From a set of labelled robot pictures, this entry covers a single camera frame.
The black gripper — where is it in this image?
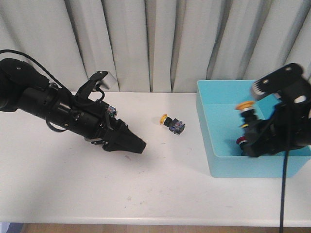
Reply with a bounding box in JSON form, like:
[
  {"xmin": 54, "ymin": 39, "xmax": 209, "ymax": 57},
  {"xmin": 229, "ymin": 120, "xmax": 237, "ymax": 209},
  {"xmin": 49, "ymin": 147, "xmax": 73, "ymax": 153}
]
[
  {"xmin": 46, "ymin": 92, "xmax": 146, "ymax": 154},
  {"xmin": 242, "ymin": 80, "xmax": 311, "ymax": 158}
]

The light blue plastic box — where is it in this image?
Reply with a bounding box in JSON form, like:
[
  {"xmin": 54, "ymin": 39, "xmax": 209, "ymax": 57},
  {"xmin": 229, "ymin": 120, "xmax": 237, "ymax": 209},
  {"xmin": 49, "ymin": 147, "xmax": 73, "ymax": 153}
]
[{"xmin": 196, "ymin": 79, "xmax": 311, "ymax": 178}]

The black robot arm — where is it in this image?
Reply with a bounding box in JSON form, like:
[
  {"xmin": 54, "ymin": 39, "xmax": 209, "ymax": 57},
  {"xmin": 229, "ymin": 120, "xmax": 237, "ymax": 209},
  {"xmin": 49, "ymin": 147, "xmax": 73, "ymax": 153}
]
[{"xmin": 0, "ymin": 58, "xmax": 146, "ymax": 153}]

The small yellow push button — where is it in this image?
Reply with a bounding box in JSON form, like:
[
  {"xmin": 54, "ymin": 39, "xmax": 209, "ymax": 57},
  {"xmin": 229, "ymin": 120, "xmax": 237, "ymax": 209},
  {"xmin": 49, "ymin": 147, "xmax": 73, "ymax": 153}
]
[{"xmin": 160, "ymin": 114, "xmax": 185, "ymax": 135}]

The grey pleated curtain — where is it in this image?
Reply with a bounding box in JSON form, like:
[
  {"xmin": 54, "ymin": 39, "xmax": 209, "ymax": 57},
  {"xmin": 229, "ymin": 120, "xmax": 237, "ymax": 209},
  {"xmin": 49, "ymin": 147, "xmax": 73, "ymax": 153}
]
[{"xmin": 0, "ymin": 0, "xmax": 311, "ymax": 93}]

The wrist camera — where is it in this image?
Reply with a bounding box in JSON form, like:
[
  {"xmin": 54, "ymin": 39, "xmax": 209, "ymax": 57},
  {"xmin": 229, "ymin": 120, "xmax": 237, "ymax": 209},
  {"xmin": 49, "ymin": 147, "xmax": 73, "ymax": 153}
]
[
  {"xmin": 89, "ymin": 71, "xmax": 117, "ymax": 90},
  {"xmin": 250, "ymin": 63, "xmax": 311, "ymax": 103}
]

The green push button behind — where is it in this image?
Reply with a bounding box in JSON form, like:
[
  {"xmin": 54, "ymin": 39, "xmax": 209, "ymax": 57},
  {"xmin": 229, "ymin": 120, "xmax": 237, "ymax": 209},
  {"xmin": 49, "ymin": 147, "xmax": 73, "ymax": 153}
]
[{"xmin": 107, "ymin": 105, "xmax": 118, "ymax": 117}]

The yellow mushroom push button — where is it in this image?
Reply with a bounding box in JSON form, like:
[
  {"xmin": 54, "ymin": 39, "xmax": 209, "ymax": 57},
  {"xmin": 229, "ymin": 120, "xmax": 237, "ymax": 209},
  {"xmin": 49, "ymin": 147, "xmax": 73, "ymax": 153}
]
[{"xmin": 235, "ymin": 100, "xmax": 258, "ymax": 128}]

